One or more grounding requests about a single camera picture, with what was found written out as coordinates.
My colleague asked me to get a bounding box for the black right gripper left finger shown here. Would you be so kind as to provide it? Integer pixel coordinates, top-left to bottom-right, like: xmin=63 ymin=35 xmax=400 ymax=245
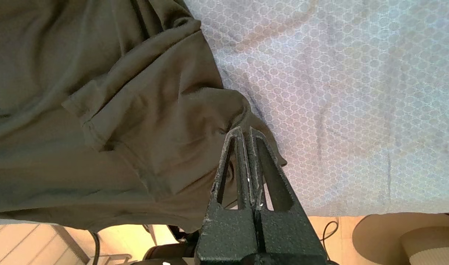
xmin=194 ymin=126 xmax=259 ymax=265

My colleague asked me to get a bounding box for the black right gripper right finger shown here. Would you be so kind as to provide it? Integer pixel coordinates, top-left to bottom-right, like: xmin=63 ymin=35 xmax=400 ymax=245
xmin=247 ymin=127 xmax=327 ymax=265

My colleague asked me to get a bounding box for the black moon print t-shirt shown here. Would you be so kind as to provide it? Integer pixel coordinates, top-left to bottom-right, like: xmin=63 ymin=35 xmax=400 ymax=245
xmin=0 ymin=0 xmax=288 ymax=234

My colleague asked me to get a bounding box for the white labelled robot base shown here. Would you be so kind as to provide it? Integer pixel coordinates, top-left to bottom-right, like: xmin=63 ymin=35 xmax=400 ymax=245
xmin=88 ymin=224 xmax=200 ymax=265

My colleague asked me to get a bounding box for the beige round ribbed object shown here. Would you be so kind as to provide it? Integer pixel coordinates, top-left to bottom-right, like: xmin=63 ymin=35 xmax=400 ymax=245
xmin=351 ymin=212 xmax=449 ymax=265

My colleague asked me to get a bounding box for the thin black floor cable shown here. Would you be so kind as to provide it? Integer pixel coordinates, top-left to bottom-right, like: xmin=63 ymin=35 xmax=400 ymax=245
xmin=319 ymin=220 xmax=340 ymax=244

